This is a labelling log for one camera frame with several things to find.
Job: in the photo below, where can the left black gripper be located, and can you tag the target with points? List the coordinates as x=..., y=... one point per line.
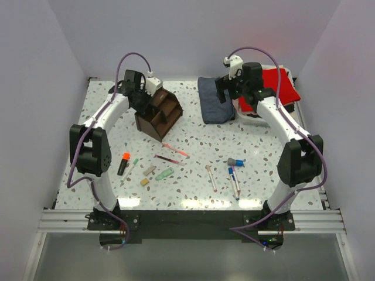
x=143, y=109

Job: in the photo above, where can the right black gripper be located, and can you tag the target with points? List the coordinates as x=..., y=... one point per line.
x=224, y=84

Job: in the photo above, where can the brown wooden desk organizer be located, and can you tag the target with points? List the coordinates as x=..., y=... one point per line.
x=160, y=116

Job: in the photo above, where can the orange black highlighter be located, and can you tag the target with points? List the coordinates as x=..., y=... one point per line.
x=123, y=163

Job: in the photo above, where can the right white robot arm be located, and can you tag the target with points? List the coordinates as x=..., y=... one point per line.
x=301, y=159

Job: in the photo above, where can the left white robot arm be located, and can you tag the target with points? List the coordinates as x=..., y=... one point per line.
x=90, y=152

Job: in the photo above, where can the pink cloth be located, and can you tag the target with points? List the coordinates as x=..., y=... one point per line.
x=243, y=108

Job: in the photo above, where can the blue folded towel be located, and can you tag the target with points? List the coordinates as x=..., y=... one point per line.
x=213, y=111

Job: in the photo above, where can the white basket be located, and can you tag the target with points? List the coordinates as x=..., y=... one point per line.
x=259, y=121

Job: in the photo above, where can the green capped white marker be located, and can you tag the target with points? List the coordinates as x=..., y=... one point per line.
x=128, y=172

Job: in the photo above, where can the red folded cloth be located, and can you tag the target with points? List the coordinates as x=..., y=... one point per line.
x=287, y=93

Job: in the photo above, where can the beige eraser piece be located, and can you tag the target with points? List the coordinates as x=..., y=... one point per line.
x=149, y=170

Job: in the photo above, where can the green clear correction tape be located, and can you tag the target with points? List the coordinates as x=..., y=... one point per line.
x=166, y=173

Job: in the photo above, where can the purple capped white marker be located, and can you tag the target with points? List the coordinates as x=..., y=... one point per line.
x=236, y=180

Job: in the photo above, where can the beige capped white marker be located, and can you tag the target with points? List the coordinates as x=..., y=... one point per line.
x=207, y=167

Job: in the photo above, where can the tan eraser block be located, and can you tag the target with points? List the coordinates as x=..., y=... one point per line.
x=144, y=182

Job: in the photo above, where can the blue capped white marker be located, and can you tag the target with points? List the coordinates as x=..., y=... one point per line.
x=236, y=196

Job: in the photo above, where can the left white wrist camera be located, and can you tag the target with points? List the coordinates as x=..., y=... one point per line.
x=152, y=85

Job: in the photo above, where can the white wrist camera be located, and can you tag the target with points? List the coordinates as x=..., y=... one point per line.
x=234, y=63
x=152, y=85

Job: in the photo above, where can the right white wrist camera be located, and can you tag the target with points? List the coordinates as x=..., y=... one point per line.
x=234, y=63

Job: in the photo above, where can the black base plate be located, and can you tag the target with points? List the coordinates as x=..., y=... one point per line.
x=209, y=225

